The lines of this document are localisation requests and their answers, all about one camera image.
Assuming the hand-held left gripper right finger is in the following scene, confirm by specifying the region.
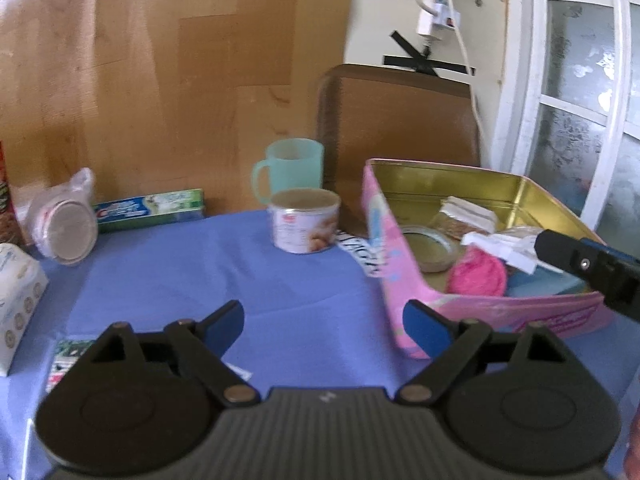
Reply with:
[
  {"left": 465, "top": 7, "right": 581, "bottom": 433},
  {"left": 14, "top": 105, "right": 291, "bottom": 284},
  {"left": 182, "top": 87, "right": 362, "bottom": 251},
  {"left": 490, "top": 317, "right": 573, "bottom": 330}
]
[{"left": 396, "top": 300, "right": 568, "bottom": 406}]

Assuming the teal plastic cup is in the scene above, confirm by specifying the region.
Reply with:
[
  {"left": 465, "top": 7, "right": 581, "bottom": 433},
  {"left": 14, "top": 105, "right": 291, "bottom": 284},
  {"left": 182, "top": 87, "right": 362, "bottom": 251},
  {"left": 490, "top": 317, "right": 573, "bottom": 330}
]
[{"left": 251, "top": 138, "right": 325, "bottom": 206}]

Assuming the white food can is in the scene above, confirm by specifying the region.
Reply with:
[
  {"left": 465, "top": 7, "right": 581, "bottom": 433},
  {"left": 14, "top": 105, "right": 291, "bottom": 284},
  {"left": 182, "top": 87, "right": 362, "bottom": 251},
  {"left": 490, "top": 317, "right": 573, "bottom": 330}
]
[{"left": 269, "top": 188, "right": 342, "bottom": 255}]

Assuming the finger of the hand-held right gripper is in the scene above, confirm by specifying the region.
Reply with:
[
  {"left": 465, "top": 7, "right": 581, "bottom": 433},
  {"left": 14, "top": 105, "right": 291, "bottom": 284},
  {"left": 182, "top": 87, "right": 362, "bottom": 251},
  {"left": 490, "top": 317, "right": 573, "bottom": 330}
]
[{"left": 534, "top": 229, "right": 640, "bottom": 321}]

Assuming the white power cable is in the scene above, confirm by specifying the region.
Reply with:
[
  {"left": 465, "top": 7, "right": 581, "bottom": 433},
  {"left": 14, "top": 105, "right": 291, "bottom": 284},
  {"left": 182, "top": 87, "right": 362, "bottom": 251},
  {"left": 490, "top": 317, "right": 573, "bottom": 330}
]
[{"left": 447, "top": 0, "right": 485, "bottom": 166}]

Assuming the blue printed tablecloth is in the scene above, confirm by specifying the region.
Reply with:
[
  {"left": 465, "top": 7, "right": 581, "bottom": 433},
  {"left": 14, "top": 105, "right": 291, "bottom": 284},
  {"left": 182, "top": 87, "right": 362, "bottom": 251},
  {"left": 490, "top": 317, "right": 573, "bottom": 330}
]
[{"left": 0, "top": 207, "right": 640, "bottom": 480}]

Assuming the blue plastic case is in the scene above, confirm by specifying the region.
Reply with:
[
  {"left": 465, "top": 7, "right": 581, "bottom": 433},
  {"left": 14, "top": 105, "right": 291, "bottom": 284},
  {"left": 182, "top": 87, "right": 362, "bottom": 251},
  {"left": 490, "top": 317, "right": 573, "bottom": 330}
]
[{"left": 505, "top": 265, "right": 588, "bottom": 297}]

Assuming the clear snack packet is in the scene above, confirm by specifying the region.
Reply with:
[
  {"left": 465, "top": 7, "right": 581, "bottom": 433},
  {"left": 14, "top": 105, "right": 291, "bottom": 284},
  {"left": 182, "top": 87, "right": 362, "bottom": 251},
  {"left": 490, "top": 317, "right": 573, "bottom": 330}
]
[{"left": 434, "top": 196, "right": 498, "bottom": 240}]

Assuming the brown woven chair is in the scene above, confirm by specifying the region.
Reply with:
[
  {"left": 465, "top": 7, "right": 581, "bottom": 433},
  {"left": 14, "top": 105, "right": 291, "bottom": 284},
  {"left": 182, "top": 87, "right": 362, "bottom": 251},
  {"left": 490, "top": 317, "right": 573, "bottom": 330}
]
[{"left": 316, "top": 64, "right": 482, "bottom": 238}]

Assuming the wooden board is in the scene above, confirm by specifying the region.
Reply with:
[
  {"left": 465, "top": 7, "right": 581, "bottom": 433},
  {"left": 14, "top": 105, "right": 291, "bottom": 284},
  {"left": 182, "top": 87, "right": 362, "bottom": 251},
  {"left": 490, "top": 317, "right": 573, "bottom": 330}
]
[{"left": 0, "top": 0, "right": 351, "bottom": 221}]

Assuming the clear packet of white items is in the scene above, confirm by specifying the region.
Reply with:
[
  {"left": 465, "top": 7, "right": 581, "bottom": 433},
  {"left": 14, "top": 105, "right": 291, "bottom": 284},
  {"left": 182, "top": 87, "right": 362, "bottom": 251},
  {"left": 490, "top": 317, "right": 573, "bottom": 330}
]
[{"left": 461, "top": 230, "right": 543, "bottom": 275}]

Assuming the white tissue pack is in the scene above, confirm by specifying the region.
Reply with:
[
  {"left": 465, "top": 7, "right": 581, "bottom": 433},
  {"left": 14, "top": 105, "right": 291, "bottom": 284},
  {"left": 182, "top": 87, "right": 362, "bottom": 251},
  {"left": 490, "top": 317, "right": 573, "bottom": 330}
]
[{"left": 0, "top": 242, "right": 50, "bottom": 378}]

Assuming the black tape cross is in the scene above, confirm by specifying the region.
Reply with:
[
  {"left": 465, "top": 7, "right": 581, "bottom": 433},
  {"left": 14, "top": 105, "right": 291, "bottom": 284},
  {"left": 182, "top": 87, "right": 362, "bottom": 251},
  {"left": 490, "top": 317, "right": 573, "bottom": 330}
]
[{"left": 384, "top": 31, "right": 476, "bottom": 78}]

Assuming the white power strip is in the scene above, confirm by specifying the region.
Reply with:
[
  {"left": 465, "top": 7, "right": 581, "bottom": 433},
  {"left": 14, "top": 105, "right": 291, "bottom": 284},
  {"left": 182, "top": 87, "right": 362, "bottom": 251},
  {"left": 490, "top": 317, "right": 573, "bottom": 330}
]
[{"left": 417, "top": 0, "right": 463, "bottom": 37}]

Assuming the pink tin box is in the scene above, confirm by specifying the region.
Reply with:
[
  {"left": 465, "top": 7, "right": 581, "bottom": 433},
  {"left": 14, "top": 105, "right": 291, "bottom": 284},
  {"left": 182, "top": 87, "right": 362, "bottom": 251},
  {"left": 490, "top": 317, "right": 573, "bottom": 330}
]
[{"left": 364, "top": 158, "right": 621, "bottom": 360}]

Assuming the pink knitted cloth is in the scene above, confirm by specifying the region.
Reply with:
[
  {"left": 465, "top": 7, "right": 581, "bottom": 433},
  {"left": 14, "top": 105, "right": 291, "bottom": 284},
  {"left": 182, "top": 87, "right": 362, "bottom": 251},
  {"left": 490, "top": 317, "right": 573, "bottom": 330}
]
[{"left": 446, "top": 249, "right": 508, "bottom": 297}]

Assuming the red snack tin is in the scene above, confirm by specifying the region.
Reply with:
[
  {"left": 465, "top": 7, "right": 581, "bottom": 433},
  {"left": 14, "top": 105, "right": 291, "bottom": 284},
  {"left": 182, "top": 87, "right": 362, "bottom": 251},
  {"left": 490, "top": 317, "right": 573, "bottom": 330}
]
[{"left": 0, "top": 141, "right": 26, "bottom": 248}]

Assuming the white window frame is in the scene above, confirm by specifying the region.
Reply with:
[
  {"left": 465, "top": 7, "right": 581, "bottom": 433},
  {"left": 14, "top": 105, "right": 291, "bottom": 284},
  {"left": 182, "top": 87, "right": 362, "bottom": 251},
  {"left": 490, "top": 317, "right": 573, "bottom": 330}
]
[{"left": 492, "top": 0, "right": 640, "bottom": 241}]

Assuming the white tape roll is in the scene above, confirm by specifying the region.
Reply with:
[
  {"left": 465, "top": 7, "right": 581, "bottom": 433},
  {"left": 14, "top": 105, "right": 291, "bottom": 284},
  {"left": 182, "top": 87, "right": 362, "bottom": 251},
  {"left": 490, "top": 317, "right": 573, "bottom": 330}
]
[{"left": 400, "top": 225, "right": 460, "bottom": 273}]

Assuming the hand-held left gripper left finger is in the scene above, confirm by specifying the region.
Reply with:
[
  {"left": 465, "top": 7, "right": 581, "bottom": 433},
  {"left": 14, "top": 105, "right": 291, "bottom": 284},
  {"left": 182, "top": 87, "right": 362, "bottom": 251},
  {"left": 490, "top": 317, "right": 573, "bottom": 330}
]
[{"left": 90, "top": 300, "right": 261, "bottom": 408}]

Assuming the green toothpaste box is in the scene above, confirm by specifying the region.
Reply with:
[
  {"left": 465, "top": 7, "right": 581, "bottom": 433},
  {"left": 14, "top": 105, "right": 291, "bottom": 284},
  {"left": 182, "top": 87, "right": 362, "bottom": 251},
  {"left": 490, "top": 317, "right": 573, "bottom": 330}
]
[{"left": 92, "top": 188, "right": 207, "bottom": 233}]

